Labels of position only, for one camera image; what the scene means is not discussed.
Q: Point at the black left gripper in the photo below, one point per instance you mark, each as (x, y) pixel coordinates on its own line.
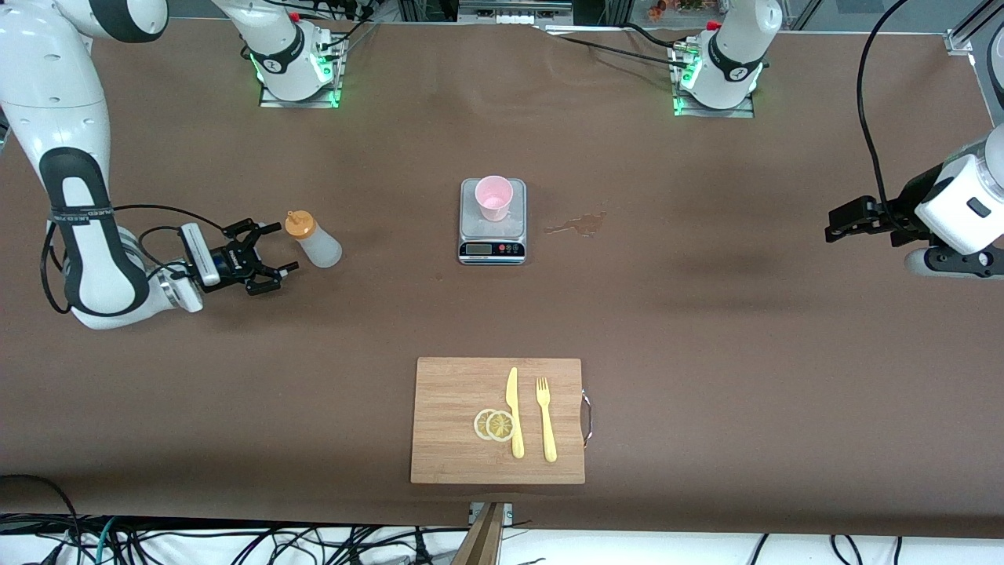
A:
(894, 215)

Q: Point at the silver digital kitchen scale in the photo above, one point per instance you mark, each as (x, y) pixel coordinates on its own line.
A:
(471, 229)

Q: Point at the aluminium corner bracket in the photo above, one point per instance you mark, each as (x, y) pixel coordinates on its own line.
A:
(958, 41)

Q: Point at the spilled liquid puddle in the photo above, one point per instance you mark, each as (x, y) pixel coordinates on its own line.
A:
(584, 225)

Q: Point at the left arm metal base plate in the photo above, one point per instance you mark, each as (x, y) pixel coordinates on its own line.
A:
(714, 112)

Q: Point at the brown table cover sheet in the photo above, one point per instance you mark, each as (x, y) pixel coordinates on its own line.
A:
(235, 392)

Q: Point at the yellow plastic knife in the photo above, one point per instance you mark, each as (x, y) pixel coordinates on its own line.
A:
(514, 408)

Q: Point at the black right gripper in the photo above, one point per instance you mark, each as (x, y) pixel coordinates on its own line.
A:
(233, 261)

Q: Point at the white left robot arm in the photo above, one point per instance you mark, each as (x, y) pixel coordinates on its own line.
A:
(961, 204)

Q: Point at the bamboo cutting board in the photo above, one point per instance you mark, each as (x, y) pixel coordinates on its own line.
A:
(455, 408)

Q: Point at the translucent sauce bottle orange cap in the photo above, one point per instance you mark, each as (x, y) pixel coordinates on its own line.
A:
(318, 245)

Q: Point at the lemon slice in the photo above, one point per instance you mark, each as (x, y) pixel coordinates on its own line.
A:
(500, 425)
(478, 424)

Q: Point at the pink plastic cup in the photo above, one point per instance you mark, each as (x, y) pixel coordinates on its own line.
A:
(494, 196)

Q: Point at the power strip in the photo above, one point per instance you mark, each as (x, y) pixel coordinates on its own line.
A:
(514, 9)

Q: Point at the yellow plastic fork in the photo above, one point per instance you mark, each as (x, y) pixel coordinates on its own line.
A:
(547, 428)

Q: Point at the small metal bracket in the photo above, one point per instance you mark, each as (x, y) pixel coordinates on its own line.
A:
(508, 514)

